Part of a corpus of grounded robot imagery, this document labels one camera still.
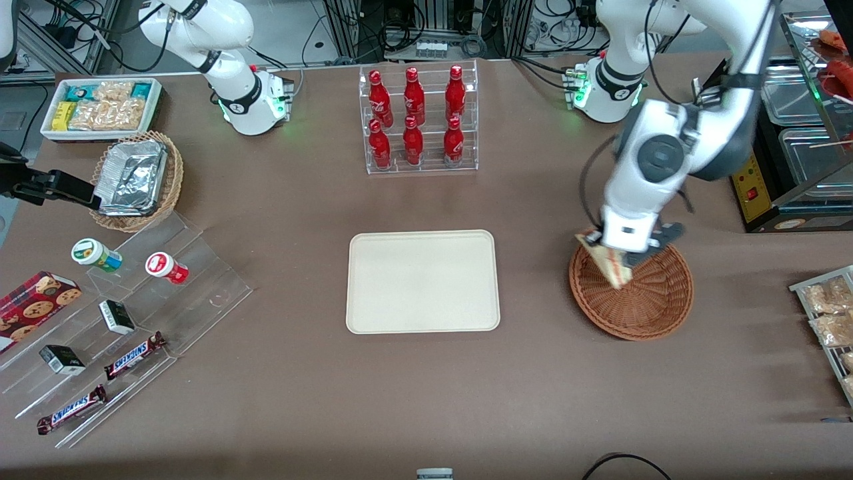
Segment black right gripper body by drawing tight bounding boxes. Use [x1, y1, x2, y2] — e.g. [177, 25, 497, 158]
[0, 143, 51, 202]

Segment triangular sandwich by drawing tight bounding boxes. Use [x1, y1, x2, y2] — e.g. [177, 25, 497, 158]
[575, 230, 634, 291]

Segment brown round wicker basket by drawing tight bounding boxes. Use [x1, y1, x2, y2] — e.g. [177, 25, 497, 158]
[568, 240, 694, 342]

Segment aluminium foil tray stack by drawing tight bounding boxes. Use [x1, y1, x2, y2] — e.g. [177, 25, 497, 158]
[93, 139, 169, 217]

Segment light woven wicker basket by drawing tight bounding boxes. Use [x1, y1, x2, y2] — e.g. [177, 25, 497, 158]
[89, 131, 185, 233]

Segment cream rectangular tray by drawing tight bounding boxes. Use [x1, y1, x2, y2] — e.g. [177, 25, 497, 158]
[346, 230, 501, 335]

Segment green lidded yogurt cup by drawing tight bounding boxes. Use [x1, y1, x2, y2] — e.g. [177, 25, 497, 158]
[71, 238, 123, 273]

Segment clear bag of crackers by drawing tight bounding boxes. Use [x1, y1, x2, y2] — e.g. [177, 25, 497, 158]
[70, 100, 147, 131]
[93, 81, 134, 102]

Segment white plastic snack bin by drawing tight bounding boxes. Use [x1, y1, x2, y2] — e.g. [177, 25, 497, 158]
[40, 77, 164, 143]

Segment red lidded yogurt cup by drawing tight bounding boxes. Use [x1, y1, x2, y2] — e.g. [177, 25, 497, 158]
[145, 252, 189, 285]

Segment red plaid cookie box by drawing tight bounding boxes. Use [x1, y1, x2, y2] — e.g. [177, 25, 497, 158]
[0, 271, 82, 354]

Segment metal hot food cabinet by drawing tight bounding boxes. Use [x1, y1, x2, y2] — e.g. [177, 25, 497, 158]
[730, 10, 853, 234]

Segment small black carton box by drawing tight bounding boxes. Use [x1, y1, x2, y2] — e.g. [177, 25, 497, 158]
[39, 345, 87, 376]
[99, 299, 136, 335]

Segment clear acrylic stepped stand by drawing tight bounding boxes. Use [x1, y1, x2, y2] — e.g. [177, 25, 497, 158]
[0, 212, 254, 449]

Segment red cola bottle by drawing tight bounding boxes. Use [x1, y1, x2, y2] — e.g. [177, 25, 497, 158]
[443, 115, 465, 164]
[403, 116, 425, 166]
[445, 65, 466, 122]
[369, 119, 393, 169]
[404, 67, 426, 126]
[369, 69, 394, 127]

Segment Snickers chocolate bar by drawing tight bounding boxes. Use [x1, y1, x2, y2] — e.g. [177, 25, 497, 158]
[103, 331, 167, 381]
[36, 385, 108, 435]

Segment clear acrylic bottle rack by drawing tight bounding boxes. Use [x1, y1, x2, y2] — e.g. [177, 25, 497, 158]
[359, 60, 479, 175]

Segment steel food pan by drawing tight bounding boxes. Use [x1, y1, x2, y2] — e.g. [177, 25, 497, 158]
[778, 127, 853, 201]
[760, 63, 827, 126]

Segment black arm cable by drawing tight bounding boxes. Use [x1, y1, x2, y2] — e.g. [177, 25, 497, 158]
[578, 133, 624, 231]

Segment wire snack rack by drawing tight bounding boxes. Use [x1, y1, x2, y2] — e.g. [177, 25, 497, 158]
[790, 265, 853, 407]

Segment black loose cable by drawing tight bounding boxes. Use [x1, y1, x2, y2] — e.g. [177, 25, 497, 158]
[582, 453, 674, 480]

